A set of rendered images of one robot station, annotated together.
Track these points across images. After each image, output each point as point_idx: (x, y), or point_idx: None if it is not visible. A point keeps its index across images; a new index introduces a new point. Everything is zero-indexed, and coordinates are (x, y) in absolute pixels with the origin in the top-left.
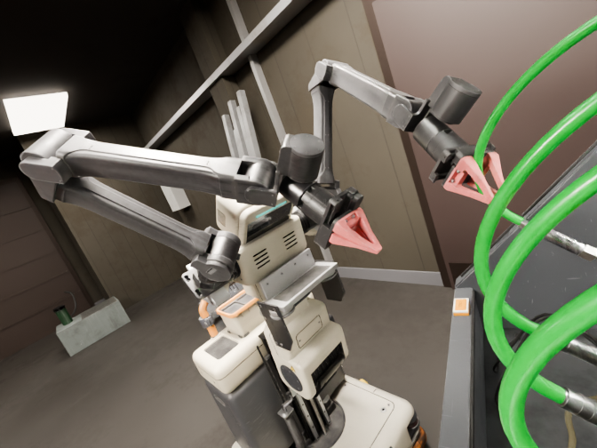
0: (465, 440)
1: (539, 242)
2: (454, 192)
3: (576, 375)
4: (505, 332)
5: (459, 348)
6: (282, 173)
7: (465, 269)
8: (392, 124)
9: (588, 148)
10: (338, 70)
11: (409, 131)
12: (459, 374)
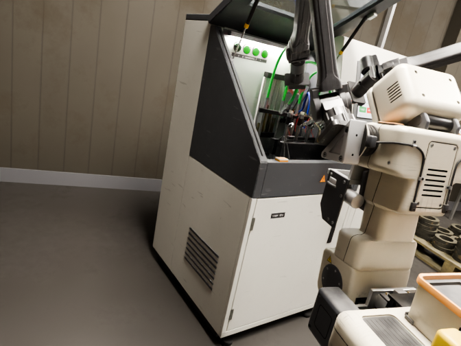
0: (326, 160)
1: None
2: (303, 90)
3: None
4: None
5: (302, 160)
6: (378, 70)
7: (258, 152)
8: (308, 53)
9: (238, 83)
10: None
11: (305, 60)
12: (311, 160)
